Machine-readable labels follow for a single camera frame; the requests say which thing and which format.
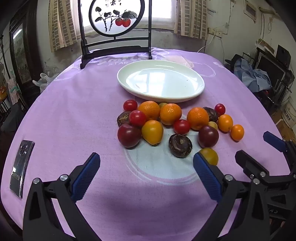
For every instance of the checked beige curtain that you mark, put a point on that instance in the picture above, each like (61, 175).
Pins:
(63, 23)
(190, 18)

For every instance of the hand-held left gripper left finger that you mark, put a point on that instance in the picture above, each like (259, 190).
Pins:
(85, 177)

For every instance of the dark wooden cabinet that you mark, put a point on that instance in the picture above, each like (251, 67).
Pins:
(25, 58)

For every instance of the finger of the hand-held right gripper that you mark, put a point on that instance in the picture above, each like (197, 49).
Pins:
(274, 141)
(248, 162)

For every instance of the black monitor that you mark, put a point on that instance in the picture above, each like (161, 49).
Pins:
(271, 69)

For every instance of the white oval plate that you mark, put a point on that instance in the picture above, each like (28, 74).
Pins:
(161, 81)

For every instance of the yellow orange tomato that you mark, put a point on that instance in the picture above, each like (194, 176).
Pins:
(152, 132)

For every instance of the blue clothes pile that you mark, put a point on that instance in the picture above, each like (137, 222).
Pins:
(252, 74)

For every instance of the wall power outlet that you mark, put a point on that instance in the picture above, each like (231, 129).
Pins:
(215, 32)

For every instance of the silver phone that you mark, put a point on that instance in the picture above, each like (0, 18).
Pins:
(20, 169)

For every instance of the white plastic bag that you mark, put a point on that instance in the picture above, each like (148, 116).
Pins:
(45, 81)

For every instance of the black framed painted screen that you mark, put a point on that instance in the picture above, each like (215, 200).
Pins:
(115, 14)

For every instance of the brown water chestnut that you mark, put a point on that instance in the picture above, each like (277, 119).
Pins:
(122, 119)
(211, 114)
(180, 146)

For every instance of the purple printed tablecloth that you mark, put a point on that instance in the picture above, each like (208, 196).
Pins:
(69, 115)

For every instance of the small green fruit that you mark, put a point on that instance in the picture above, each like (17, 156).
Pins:
(162, 105)

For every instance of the small orange kumquat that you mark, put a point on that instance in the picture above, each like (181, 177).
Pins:
(225, 122)
(237, 132)

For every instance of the pale yellow longan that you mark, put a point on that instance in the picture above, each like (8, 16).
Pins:
(213, 125)

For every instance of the dark purple tomato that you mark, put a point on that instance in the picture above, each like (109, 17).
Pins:
(208, 136)
(129, 135)

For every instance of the red cherry tomato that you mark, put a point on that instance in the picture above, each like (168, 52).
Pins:
(130, 105)
(219, 109)
(182, 127)
(137, 118)

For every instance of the yellow green tomato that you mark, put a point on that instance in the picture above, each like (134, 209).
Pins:
(211, 155)

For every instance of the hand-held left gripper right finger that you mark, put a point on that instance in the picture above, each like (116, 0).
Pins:
(207, 177)

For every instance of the orange mandarin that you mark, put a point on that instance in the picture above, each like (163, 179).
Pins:
(197, 118)
(149, 110)
(170, 114)

